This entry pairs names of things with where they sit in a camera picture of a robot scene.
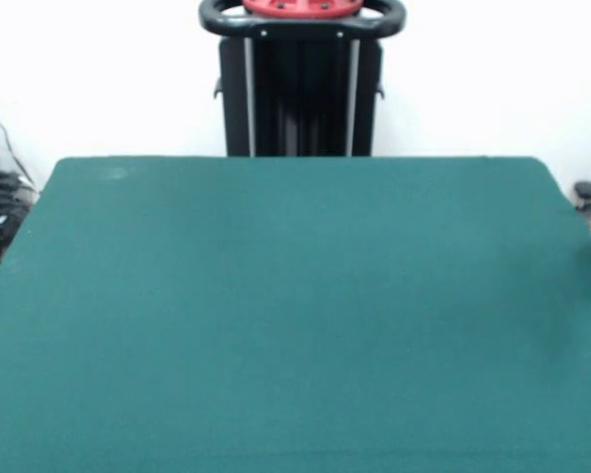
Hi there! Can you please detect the dark green table cloth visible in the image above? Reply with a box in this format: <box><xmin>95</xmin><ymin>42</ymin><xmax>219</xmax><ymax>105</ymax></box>
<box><xmin>0</xmin><ymin>155</ymin><xmax>591</xmax><ymax>473</ymax></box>

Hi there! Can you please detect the black office chair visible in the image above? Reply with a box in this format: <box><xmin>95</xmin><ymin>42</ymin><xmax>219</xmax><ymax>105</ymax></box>
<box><xmin>572</xmin><ymin>180</ymin><xmax>591</xmax><ymax>214</ymax></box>

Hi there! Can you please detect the black robot pedestal with handle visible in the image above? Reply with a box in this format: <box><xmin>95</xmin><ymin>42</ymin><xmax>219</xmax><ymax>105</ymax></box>
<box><xmin>199</xmin><ymin>0</ymin><xmax>408</xmax><ymax>158</ymax></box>

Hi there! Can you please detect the black cable bundle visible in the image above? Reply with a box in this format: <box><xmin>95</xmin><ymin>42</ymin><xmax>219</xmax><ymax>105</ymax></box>
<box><xmin>0</xmin><ymin>169</ymin><xmax>40</xmax><ymax>267</ymax></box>

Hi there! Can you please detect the thin grey wall cable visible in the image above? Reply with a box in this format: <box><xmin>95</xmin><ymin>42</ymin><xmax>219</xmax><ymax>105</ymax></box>
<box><xmin>0</xmin><ymin>93</ymin><xmax>34</xmax><ymax>186</ymax></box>

